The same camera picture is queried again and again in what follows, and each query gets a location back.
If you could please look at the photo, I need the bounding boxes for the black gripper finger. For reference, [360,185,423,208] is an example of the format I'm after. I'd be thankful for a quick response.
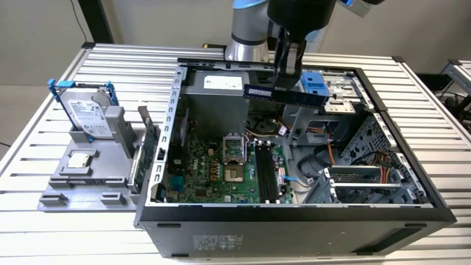
[282,40,307,89]
[272,27,292,88]

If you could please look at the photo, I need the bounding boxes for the RAM stick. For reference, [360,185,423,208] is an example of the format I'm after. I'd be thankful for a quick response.
[49,178,124,185]
[244,83,331,108]

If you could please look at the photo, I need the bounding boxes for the blue drive bay latch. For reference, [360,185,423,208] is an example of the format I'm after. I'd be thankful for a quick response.
[299,70,331,97]

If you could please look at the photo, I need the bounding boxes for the grey metal drive cage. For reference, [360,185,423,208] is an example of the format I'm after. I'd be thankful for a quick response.
[283,70,368,144]

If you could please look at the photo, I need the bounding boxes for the grey power supply unit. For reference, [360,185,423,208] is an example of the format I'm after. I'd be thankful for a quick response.
[180,70,254,139]

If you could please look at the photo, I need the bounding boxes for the metal socket cover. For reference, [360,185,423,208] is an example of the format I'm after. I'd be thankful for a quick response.
[223,133,247,164]

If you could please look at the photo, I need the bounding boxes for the grey metal disk bay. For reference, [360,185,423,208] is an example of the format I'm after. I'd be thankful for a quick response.
[323,165,420,205]

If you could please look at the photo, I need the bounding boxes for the CPU socket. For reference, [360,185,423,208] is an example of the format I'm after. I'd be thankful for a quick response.
[224,165,246,183]

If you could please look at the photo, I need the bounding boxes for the neighbouring metal slat table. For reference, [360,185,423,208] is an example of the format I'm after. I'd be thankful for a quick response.
[436,59,471,130]

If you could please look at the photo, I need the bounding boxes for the green graphics card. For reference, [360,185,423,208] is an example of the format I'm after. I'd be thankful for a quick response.
[127,106,161,195]

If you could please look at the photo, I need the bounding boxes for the green motherboard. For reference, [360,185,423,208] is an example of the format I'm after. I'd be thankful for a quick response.
[165,135,295,205]

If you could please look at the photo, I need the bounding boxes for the hard disk in blue carrier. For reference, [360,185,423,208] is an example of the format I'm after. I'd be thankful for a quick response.
[47,79,119,144]

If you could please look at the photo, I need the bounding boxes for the grey parts rack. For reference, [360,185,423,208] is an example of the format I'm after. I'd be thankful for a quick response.
[37,106,163,213]

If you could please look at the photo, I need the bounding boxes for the black open PC case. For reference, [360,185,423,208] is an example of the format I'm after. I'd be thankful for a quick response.
[132,57,458,259]

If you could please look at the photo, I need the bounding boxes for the silver CPU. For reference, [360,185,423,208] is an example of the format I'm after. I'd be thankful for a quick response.
[65,153,91,169]

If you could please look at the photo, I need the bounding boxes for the brown black wire bundle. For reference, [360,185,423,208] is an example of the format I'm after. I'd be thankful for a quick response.
[244,117,290,139]

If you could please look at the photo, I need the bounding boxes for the thin orange wire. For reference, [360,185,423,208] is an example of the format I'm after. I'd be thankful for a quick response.
[326,140,336,167]

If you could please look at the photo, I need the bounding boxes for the black looped wire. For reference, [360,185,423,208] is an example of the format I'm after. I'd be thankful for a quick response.
[296,153,330,190]

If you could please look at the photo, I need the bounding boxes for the blue flat wire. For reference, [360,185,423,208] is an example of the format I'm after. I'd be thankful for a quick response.
[282,174,310,183]

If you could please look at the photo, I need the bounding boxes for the orange yellow wire bundle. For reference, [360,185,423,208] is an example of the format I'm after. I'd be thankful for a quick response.
[375,151,395,184]

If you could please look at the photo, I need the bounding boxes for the black upright post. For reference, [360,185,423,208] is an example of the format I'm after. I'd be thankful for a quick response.
[79,0,115,45]

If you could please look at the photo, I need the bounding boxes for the thin wall cable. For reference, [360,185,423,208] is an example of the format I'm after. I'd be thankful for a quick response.
[72,0,89,42]

